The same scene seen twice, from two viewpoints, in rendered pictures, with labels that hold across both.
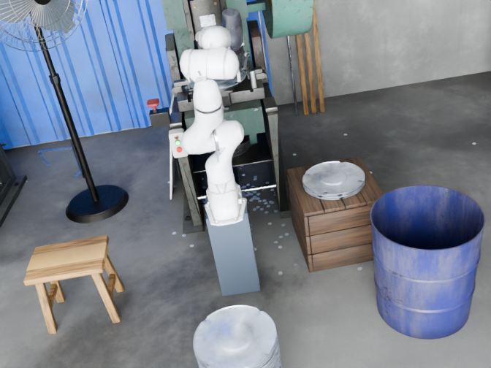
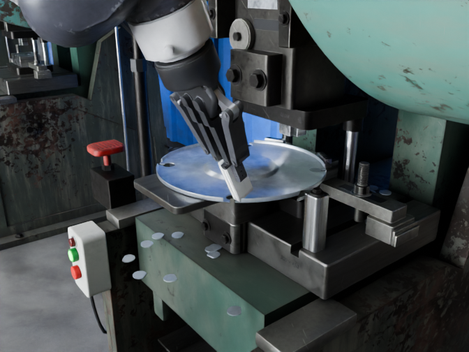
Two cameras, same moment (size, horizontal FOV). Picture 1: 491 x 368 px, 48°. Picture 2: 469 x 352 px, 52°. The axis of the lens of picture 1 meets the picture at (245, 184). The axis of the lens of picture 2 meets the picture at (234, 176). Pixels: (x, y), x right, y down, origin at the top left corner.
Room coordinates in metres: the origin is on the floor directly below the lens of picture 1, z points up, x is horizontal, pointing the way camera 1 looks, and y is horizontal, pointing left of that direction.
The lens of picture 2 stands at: (2.17, -0.55, 1.07)
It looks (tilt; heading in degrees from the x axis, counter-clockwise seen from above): 22 degrees down; 52
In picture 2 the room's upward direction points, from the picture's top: straight up
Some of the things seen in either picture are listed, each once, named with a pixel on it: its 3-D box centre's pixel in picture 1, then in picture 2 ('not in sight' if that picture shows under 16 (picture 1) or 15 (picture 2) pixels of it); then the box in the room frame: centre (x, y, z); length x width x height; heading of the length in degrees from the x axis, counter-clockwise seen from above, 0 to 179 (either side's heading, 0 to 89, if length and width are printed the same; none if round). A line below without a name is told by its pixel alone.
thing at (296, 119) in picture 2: not in sight; (297, 110); (2.79, 0.05, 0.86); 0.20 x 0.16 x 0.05; 90
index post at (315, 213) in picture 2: (253, 78); (315, 218); (2.66, -0.12, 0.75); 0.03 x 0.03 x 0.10; 0
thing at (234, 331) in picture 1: (234, 336); not in sight; (1.36, 0.12, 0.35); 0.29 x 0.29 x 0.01
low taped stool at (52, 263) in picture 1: (77, 284); not in sight; (2.00, 0.84, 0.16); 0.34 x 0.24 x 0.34; 91
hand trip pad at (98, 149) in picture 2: (154, 108); (107, 160); (2.56, 0.38, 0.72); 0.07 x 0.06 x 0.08; 0
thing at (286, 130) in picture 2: not in sight; (291, 123); (2.78, 0.05, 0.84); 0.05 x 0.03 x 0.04; 90
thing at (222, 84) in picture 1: (217, 78); (241, 165); (2.66, 0.05, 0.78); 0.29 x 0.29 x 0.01
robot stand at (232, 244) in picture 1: (233, 244); not in sight; (2.03, 0.10, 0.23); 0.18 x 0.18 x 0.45; 89
